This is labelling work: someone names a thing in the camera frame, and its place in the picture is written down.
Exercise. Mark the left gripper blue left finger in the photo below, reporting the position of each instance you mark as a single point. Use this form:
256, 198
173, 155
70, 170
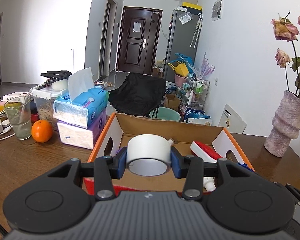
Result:
115, 165

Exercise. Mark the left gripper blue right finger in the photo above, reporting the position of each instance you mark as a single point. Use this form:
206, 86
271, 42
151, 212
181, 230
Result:
184, 166

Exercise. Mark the red white lint brush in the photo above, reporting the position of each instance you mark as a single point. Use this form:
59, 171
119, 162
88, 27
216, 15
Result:
203, 151

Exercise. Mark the white tape roll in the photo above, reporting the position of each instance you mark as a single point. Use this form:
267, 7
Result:
148, 155

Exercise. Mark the blue bottle cap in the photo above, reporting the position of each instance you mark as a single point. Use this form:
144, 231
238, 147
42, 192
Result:
244, 165

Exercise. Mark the green spray bottle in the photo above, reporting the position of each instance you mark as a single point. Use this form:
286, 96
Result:
170, 141

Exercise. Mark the red cardboard pumpkin box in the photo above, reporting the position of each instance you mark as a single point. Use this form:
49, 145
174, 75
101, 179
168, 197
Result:
120, 128

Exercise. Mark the green plastic basin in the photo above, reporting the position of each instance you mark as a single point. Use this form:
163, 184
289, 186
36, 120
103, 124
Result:
164, 113

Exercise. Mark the purple tissue pack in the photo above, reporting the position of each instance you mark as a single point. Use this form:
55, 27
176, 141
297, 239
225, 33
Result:
81, 137

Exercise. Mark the blue tissue pack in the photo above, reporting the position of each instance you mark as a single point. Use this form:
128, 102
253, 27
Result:
83, 102

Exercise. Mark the metal storage rack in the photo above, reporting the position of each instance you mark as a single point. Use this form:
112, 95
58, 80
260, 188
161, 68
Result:
192, 94

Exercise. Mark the black folding chair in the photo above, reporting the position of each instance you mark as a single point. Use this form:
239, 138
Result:
138, 95

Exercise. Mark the orange fruit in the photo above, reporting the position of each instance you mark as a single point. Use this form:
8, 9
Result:
41, 131

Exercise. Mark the pink ceramic vase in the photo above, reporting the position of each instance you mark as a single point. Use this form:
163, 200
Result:
286, 125

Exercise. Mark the clear food container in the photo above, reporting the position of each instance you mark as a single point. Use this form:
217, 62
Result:
44, 97

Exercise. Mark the yellow blue bags pile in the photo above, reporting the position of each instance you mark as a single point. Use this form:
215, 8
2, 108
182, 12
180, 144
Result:
183, 65

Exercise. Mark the clear glass cup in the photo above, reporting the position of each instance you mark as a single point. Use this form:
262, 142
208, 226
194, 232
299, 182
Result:
19, 115

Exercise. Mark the grey refrigerator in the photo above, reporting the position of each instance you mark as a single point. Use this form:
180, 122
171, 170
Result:
183, 26

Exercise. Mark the dark brown door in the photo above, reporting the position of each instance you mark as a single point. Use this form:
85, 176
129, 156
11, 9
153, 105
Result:
138, 40

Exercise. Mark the dried pink roses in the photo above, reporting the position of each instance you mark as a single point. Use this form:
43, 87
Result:
285, 30

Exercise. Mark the white board against wall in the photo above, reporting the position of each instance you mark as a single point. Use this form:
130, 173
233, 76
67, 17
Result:
232, 121

